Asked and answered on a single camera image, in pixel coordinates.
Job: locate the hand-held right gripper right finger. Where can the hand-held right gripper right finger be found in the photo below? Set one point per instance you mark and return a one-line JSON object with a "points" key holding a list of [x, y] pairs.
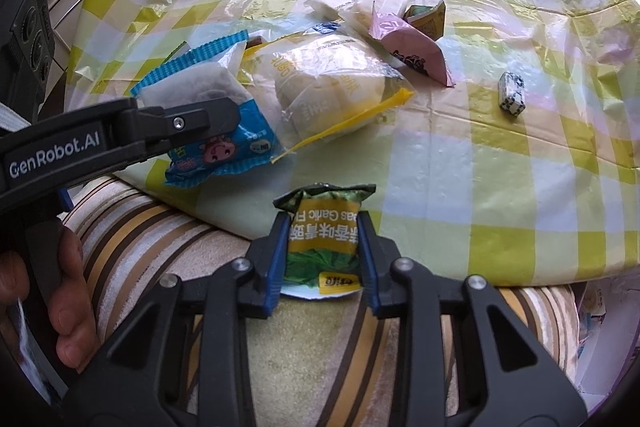
{"points": [[365, 257]]}

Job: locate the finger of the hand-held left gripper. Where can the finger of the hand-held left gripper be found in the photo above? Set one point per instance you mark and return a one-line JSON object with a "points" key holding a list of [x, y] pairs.
{"points": [[200, 119]]}

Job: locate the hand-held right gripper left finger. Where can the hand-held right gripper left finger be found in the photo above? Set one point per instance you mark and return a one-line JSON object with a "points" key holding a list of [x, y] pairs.
{"points": [[277, 257]]}

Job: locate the blue white cartoon snack packet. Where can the blue white cartoon snack packet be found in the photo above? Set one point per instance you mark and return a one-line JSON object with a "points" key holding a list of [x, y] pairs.
{"points": [[225, 157]]}

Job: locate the green pea snack packet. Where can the green pea snack packet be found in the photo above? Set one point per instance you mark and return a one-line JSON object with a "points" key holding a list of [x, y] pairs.
{"points": [[322, 232]]}

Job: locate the clear bread packet yellow edge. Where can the clear bread packet yellow edge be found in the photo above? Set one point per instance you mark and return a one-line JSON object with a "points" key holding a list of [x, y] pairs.
{"points": [[325, 87]]}

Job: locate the person's left hand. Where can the person's left hand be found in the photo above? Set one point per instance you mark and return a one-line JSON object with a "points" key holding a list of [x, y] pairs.
{"points": [[70, 307]]}

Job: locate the striped plush blanket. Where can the striped plush blanket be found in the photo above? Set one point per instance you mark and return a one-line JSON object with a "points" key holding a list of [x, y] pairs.
{"points": [[300, 357]]}

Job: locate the yellow checked plastic tablecloth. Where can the yellow checked plastic tablecloth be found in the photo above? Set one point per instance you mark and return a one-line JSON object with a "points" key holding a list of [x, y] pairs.
{"points": [[500, 187]]}

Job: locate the pink snack packet dark print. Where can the pink snack packet dark print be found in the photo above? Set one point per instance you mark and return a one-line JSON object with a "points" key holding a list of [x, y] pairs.
{"points": [[407, 49]]}

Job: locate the small black-white candy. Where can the small black-white candy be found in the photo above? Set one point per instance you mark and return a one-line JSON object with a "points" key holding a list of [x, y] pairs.
{"points": [[511, 94]]}

